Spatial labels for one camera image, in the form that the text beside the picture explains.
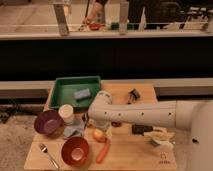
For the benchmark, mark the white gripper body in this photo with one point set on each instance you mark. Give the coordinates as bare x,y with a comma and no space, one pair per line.
107,133

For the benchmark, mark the yellow red apple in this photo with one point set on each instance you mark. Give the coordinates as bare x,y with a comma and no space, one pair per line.
99,135

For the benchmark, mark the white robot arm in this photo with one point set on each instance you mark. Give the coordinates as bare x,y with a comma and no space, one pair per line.
194,116

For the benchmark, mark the red bowl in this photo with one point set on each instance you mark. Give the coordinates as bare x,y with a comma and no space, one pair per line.
75,151

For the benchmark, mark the purple bowl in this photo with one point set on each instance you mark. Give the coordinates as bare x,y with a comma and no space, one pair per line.
47,122

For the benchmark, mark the dark brown grape bunch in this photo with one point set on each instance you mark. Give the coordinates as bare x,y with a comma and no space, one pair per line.
116,124

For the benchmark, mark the orange carrot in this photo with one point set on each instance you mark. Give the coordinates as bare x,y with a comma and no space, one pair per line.
100,157

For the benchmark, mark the small striped metal cup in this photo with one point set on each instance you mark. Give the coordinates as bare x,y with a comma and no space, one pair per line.
85,119

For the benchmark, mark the grey blue cloth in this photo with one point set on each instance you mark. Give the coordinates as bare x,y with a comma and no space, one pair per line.
75,129

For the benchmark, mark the black dish brush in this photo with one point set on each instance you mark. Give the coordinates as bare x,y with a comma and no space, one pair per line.
134,95

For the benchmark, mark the wooden cutting board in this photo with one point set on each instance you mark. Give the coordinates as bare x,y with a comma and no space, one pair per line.
127,152

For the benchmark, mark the grey blue sponge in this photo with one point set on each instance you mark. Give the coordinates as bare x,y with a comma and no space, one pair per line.
82,94

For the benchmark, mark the white plastic cup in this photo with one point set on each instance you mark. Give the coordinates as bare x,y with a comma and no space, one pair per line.
67,113

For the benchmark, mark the green plastic tray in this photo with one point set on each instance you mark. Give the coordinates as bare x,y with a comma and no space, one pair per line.
65,87

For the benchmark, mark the silver fork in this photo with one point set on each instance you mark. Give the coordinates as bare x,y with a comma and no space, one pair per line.
44,149

